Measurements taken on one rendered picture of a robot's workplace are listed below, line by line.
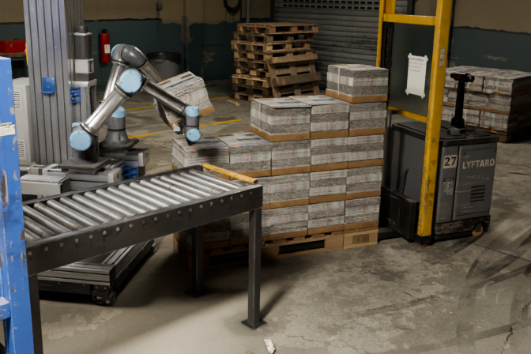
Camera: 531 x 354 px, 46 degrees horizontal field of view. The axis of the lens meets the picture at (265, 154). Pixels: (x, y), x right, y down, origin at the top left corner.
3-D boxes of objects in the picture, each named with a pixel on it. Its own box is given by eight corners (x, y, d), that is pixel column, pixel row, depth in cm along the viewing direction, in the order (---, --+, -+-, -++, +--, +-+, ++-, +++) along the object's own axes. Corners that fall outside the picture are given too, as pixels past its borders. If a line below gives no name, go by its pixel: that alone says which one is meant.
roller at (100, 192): (103, 196, 321) (102, 186, 319) (155, 220, 288) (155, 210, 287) (94, 198, 317) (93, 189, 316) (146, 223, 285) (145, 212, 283)
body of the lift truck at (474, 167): (382, 214, 525) (388, 121, 506) (435, 207, 546) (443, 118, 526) (434, 244, 463) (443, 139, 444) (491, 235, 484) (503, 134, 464)
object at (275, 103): (251, 99, 435) (251, 98, 435) (289, 98, 446) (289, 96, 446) (272, 108, 403) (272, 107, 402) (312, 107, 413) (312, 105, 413)
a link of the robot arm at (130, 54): (138, 42, 399) (182, 92, 431) (129, 41, 407) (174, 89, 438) (127, 55, 395) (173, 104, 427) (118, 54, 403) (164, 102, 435)
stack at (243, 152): (172, 250, 442) (170, 136, 422) (319, 231, 486) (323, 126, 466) (187, 273, 407) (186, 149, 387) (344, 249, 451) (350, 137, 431)
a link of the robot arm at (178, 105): (117, 79, 358) (190, 122, 372) (116, 81, 347) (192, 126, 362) (127, 62, 356) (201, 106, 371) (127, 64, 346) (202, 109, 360)
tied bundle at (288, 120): (249, 131, 443) (250, 99, 437) (287, 129, 454) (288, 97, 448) (269, 143, 409) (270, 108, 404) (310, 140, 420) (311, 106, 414)
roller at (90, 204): (79, 201, 312) (79, 192, 310) (130, 227, 279) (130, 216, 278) (69, 204, 308) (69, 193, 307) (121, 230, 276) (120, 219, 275)
